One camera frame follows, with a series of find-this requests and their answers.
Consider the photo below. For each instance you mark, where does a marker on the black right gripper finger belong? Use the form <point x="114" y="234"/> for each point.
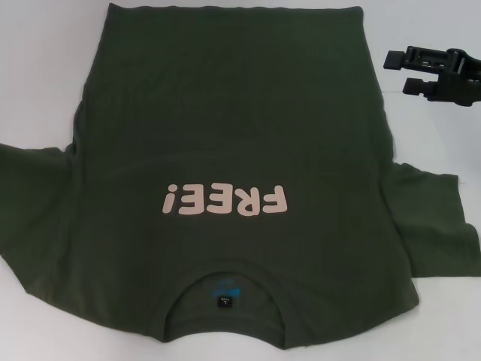
<point x="419" y="88"/>
<point x="413" y="60"/>

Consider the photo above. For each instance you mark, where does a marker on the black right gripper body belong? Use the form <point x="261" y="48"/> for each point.
<point x="464" y="80"/>

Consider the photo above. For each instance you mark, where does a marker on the dark green FREE t-shirt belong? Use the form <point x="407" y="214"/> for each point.
<point x="233" y="124"/>

